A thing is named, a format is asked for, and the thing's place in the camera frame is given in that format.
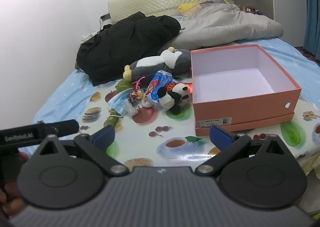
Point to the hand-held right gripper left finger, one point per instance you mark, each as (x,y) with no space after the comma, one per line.
(105,137)

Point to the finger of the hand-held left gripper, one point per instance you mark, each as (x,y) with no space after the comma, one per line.
(66,126)

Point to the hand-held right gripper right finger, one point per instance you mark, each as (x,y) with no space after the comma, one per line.
(221,138)

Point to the pink cardboard box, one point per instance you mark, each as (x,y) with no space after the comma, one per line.
(237,107)

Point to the blue face mask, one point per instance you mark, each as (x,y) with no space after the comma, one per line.
(117,103)

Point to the clear plastic wrapper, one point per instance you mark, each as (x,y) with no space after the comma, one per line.
(130,110)

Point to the small panda plush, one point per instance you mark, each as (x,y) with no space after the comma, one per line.
(167,100)

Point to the red foil packet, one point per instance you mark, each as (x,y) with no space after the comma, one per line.
(172,87)

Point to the person's left hand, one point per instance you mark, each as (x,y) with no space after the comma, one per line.
(10,195)

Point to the green plush toy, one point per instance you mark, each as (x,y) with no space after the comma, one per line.
(113,119)

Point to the light blue bed sheet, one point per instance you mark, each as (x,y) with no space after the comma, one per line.
(65,97)

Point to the pink tassel toy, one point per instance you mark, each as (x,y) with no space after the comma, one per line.
(137,92)

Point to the fruit print plastic mat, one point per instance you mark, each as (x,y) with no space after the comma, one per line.
(162,127)

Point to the blue printed plastic bag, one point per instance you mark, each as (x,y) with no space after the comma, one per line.
(156,83)

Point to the grey penguin plush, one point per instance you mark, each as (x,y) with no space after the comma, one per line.
(150,64)

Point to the black jacket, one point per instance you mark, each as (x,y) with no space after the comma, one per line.
(120,42)

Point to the grey quilt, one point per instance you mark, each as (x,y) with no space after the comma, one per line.
(225,24)

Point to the red items on nightstand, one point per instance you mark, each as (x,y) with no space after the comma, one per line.
(250,9)

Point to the yellow pillow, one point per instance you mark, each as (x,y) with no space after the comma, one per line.
(187,7)

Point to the white wardrobe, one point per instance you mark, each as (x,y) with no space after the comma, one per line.
(287,4)

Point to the blue curtain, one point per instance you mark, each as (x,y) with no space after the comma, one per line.
(311,9)

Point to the black wall charger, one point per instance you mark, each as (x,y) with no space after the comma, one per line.
(105,16)

